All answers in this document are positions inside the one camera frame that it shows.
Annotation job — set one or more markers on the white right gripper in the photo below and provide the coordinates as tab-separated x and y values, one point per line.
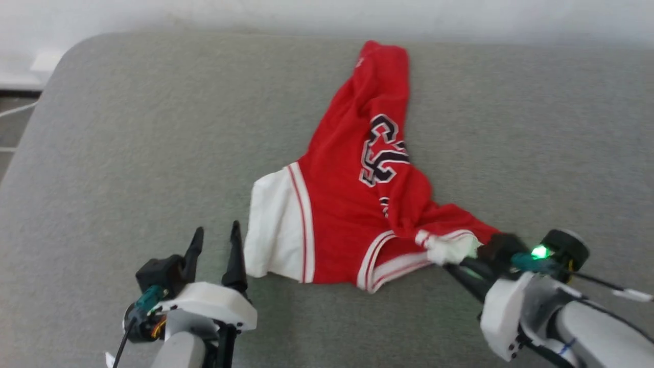
503	317

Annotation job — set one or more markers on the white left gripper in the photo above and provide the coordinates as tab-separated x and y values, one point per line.
214	304

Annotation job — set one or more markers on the red and white shirt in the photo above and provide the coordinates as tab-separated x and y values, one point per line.
347	204

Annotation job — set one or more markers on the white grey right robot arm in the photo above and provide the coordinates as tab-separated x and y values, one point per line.
592	332

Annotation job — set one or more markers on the grey fabric sofa cushion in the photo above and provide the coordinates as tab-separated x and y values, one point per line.
127	153

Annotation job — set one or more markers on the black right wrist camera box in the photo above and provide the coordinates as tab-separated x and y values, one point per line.
500	248

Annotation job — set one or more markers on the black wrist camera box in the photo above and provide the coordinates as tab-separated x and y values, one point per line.
500	248
161	273

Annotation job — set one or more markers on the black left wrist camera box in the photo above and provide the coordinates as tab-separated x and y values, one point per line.
161	273

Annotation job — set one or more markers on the white wall socket box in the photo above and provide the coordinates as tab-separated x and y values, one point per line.
47	61

